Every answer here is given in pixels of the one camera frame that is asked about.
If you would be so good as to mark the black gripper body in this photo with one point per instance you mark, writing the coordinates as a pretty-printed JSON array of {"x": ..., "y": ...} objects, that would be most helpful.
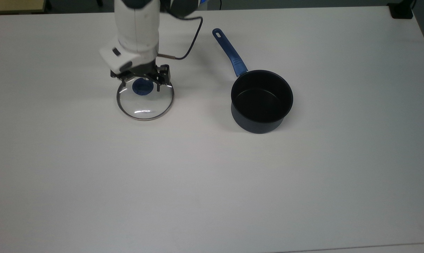
[{"x": 163, "y": 73}]

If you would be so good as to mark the glass lid with blue knob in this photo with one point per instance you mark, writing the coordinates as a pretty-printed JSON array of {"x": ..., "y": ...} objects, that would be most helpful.
[{"x": 143, "y": 89}]

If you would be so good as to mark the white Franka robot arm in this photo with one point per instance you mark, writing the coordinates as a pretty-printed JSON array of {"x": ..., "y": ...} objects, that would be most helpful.
[{"x": 136, "y": 31}]

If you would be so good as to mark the wooden desk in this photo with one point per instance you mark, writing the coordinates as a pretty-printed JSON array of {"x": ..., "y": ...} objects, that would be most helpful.
[{"x": 15, "y": 5}]

